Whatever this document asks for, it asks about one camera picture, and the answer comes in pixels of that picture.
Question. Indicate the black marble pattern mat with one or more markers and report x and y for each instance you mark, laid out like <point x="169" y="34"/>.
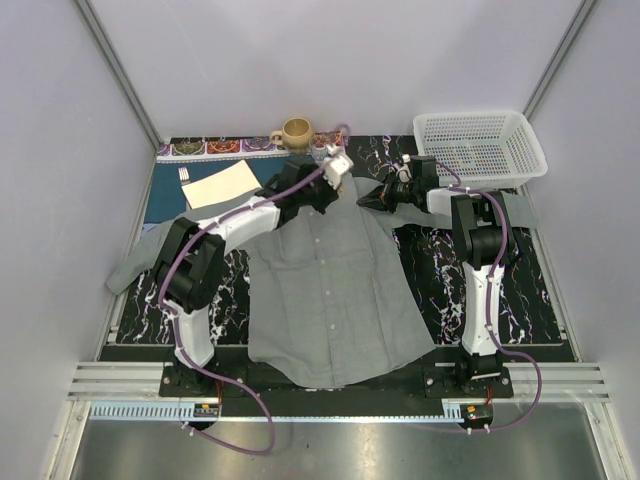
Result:
<point x="528" y="319"/>

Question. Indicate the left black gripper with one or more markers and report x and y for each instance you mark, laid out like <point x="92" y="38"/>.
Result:
<point x="330" y="196"/>

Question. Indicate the white plastic mesh basket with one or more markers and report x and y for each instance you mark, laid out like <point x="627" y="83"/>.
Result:
<point x="487" y="150"/>

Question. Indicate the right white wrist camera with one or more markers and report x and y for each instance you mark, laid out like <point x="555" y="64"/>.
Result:
<point x="403" y="169"/>

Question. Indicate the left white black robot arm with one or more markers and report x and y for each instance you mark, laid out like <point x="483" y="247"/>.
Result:
<point x="188" y="269"/>

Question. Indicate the beige square plate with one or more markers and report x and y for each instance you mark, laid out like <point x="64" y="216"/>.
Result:
<point x="222" y="186"/>

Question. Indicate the blue patterned placemat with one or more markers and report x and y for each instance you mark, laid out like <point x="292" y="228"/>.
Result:
<point x="204" y="156"/>

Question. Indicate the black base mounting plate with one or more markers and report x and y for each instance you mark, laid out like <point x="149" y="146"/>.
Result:
<point x="417" y="389"/>

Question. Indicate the tan ceramic mug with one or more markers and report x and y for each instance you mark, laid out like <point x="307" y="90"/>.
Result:
<point x="294" y="136"/>

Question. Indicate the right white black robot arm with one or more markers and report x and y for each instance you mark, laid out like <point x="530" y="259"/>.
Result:
<point x="483" y="241"/>

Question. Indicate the small clear glass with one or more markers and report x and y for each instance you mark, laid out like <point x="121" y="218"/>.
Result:
<point x="318" y="147"/>

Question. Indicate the silver fork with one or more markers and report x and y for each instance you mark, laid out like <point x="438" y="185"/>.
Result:
<point x="184" y="176"/>

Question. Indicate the grey button shirt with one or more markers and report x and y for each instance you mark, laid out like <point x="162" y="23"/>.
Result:
<point x="329" y="302"/>

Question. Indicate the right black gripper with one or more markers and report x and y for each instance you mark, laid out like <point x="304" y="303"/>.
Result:
<point x="381" y="196"/>

